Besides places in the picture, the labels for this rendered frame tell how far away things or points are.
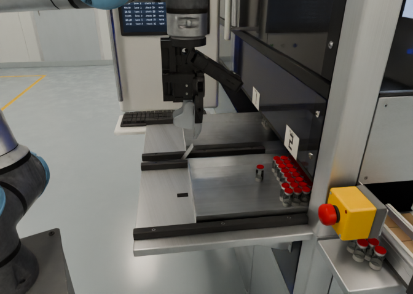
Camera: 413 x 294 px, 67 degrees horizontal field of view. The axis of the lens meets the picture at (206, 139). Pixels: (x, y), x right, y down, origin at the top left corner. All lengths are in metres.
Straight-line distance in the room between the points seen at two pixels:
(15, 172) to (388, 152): 0.78
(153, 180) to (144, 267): 1.01
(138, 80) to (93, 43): 4.71
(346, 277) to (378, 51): 0.42
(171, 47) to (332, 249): 0.53
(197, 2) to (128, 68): 1.01
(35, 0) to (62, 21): 5.80
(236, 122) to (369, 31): 0.78
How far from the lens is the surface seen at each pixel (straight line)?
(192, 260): 1.87
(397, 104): 0.67
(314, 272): 0.85
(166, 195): 0.85
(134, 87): 1.58
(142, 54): 1.53
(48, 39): 6.44
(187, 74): 0.60
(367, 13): 0.58
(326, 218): 0.63
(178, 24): 0.58
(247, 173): 0.93
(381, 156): 0.70
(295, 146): 0.81
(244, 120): 1.29
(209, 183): 0.88
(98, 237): 2.10
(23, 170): 0.82
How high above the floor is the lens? 1.39
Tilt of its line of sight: 27 degrees down
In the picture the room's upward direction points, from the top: straight up
